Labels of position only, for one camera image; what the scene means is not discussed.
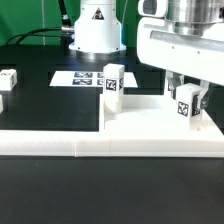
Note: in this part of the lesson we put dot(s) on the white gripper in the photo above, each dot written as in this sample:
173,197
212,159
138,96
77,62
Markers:
184,36

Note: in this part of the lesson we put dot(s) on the white square table top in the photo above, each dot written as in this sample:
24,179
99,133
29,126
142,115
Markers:
148,126

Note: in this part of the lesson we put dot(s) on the white sheet with tags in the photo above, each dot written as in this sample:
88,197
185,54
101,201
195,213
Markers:
77,79

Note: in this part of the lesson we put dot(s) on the white L-shaped obstacle fence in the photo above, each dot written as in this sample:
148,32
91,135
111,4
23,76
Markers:
50,143

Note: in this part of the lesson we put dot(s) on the white part at left edge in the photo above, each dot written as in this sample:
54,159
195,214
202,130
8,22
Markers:
1,104

